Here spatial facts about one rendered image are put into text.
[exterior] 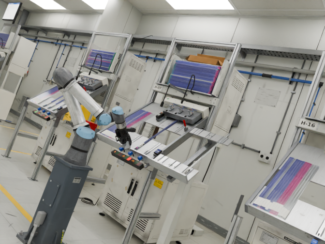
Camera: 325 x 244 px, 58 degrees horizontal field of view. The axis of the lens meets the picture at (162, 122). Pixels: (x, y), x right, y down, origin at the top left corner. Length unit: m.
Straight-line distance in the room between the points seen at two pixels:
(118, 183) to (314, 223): 1.69
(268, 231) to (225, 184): 2.00
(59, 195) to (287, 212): 1.31
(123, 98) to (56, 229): 2.12
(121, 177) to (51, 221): 0.97
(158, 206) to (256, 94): 2.25
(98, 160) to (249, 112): 2.06
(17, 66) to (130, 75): 3.27
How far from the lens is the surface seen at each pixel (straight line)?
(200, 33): 5.00
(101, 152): 3.76
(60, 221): 2.04
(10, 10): 6.87
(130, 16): 5.94
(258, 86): 4.13
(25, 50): 6.57
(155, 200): 2.49
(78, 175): 1.95
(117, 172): 2.82
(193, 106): 2.63
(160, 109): 2.82
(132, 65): 3.77
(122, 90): 3.71
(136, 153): 2.27
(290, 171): 1.99
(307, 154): 2.16
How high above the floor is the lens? 0.92
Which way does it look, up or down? 2 degrees up
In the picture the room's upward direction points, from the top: 21 degrees clockwise
